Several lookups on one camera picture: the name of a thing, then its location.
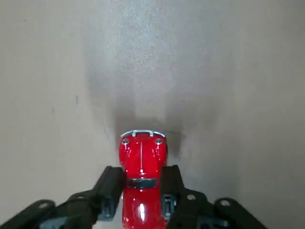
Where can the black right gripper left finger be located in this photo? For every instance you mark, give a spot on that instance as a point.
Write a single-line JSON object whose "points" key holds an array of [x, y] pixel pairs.
{"points": [[109, 183]]}

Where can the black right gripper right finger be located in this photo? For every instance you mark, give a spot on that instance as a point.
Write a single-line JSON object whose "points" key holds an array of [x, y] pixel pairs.
{"points": [[176, 188]]}

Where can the red toy car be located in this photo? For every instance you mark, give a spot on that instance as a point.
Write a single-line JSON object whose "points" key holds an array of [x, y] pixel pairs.
{"points": [[143, 162]]}

